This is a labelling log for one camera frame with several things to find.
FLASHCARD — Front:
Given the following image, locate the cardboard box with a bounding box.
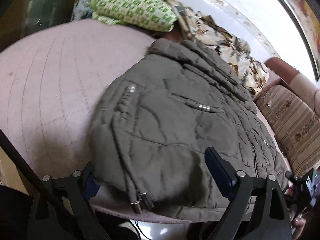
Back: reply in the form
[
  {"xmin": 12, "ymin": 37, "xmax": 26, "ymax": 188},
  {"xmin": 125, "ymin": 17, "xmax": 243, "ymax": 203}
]
[{"xmin": 0, "ymin": 146, "xmax": 33, "ymax": 195}]

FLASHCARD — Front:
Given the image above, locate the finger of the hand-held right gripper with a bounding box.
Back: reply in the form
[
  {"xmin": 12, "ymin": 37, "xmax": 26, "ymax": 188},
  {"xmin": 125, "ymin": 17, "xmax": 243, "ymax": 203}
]
[{"xmin": 285, "ymin": 171, "xmax": 302, "ymax": 184}]

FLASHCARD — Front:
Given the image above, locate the cream leaf-print blanket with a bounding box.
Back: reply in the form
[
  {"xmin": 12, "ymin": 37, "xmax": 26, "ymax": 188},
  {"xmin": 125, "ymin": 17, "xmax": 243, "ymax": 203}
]
[{"xmin": 142, "ymin": 0, "xmax": 269, "ymax": 95}]

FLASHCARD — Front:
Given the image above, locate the black strap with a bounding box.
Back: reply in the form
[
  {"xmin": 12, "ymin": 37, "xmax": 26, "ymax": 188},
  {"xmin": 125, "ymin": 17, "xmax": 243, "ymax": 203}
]
[{"xmin": 0, "ymin": 129, "xmax": 75, "ymax": 220}]

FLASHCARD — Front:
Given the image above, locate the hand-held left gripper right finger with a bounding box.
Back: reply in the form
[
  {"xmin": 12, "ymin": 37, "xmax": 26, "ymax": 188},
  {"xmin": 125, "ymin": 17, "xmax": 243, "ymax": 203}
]
[{"xmin": 204, "ymin": 147, "xmax": 293, "ymax": 240}]

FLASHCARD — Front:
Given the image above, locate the grey-brown quilted puffer jacket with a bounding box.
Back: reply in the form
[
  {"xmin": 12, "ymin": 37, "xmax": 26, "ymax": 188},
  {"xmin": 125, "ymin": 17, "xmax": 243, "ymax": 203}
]
[{"xmin": 89, "ymin": 39, "xmax": 288, "ymax": 222}]

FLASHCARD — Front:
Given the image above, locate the large framed wall picture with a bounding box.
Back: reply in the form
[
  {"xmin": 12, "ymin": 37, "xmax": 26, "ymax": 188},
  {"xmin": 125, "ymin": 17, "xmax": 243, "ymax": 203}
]
[{"xmin": 262, "ymin": 0, "xmax": 320, "ymax": 80}]

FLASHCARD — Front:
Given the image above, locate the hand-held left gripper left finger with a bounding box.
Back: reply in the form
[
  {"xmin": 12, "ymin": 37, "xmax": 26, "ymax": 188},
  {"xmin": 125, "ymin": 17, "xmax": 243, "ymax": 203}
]
[{"xmin": 27, "ymin": 161, "xmax": 112, "ymax": 240}]

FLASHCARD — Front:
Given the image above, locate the pink quilted bed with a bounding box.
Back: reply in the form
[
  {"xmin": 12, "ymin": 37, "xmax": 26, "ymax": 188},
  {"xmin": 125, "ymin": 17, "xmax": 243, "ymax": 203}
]
[{"xmin": 0, "ymin": 19, "xmax": 292, "ymax": 224}]

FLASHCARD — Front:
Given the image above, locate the striped beige sofa cushion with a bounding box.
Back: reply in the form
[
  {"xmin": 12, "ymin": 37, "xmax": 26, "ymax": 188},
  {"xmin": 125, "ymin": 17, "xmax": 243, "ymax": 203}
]
[{"xmin": 254, "ymin": 84, "xmax": 320, "ymax": 178}]

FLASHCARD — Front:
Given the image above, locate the person's right hand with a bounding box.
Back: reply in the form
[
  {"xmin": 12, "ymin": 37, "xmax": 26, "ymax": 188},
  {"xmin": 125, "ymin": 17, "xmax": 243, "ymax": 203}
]
[{"xmin": 292, "ymin": 217, "xmax": 307, "ymax": 239}]

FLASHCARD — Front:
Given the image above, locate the green checked pillow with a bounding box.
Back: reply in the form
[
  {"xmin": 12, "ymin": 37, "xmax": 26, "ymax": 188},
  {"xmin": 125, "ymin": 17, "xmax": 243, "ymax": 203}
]
[{"xmin": 90, "ymin": 0, "xmax": 178, "ymax": 33}]

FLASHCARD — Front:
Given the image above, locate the brown and beige sofa backrest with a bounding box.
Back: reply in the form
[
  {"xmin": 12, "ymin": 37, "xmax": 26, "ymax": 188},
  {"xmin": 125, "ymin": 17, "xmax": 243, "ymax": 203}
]
[{"xmin": 265, "ymin": 57, "xmax": 320, "ymax": 98}]

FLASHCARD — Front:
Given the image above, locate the thin black cable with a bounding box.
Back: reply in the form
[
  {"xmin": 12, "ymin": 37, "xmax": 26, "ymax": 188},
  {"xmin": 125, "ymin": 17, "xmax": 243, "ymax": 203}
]
[{"xmin": 129, "ymin": 219, "xmax": 150, "ymax": 240}]

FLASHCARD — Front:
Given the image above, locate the wooden stained-glass door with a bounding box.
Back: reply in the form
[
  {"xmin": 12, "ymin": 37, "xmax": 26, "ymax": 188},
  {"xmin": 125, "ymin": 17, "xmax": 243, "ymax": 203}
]
[{"xmin": 0, "ymin": 0, "xmax": 83, "ymax": 53}]

